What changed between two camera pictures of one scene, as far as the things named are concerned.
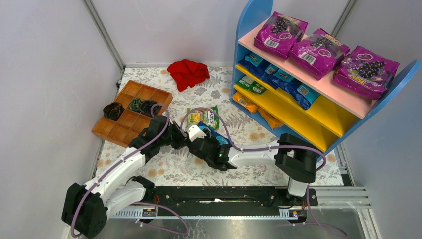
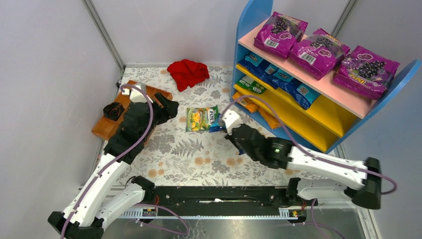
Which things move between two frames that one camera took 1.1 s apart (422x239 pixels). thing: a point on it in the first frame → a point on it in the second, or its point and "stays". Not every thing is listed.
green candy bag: (245, 81) stays
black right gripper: (200, 145) → (233, 136)
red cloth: (187, 73) stays
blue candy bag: (300, 92) stays
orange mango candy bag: (244, 100) stays
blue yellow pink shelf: (289, 100) stays
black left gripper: (179, 139) → (158, 107)
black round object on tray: (113, 110) stays
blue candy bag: (222, 140) → (216, 126)
